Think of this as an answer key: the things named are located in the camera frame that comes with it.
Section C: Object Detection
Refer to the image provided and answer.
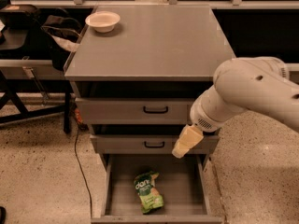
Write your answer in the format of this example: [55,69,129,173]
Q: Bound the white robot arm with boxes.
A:
[172,57,299,159]

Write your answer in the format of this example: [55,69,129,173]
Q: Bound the grey open bottom drawer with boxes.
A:
[91,154,222,224]

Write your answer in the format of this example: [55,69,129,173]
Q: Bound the grey top drawer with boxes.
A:
[76,98,193,125]

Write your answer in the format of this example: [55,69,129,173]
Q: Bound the grey middle drawer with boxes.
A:
[89,133,221,155]

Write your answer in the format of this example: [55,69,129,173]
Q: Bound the black folding table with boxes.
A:
[0,28,72,134]

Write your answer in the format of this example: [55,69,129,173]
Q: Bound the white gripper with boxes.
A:
[172,86,247,159]

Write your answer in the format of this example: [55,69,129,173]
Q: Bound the green rice chip bag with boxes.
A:
[134,171,164,215]

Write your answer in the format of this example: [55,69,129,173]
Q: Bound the grey drawer cabinet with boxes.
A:
[63,4,237,161]

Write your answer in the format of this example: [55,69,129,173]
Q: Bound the black case on table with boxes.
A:
[0,5,40,29]

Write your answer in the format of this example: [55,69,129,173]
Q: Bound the dark bag with straps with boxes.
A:
[41,15,82,71]

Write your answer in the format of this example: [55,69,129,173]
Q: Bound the white bowl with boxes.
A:
[85,11,121,33]

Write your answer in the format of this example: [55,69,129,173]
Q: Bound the black floor cable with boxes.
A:
[73,124,93,218]

